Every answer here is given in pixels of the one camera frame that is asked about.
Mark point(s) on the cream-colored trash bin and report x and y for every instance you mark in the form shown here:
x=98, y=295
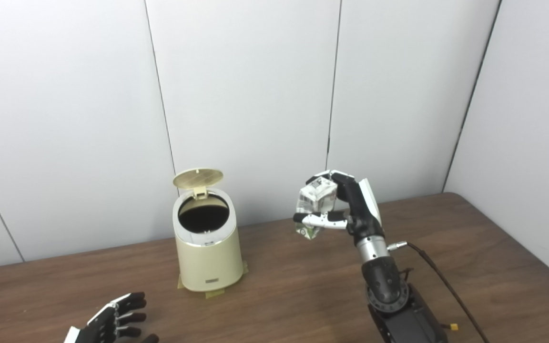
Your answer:
x=210, y=264

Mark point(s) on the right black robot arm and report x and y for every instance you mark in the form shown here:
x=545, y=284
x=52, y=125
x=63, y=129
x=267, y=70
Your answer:
x=389, y=286

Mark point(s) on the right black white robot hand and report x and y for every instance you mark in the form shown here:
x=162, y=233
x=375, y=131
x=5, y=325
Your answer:
x=362, y=209

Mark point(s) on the yellowish masking tape piece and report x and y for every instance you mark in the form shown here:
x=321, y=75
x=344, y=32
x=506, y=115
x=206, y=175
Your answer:
x=216, y=294
x=245, y=267
x=180, y=283

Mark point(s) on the white green milk carton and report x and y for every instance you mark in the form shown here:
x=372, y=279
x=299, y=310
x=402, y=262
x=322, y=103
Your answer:
x=317, y=197

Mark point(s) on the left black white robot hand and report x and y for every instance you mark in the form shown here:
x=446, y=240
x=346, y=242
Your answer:
x=107, y=324

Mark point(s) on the cream round bin lid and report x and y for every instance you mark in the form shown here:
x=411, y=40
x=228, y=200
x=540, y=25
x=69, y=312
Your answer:
x=198, y=177

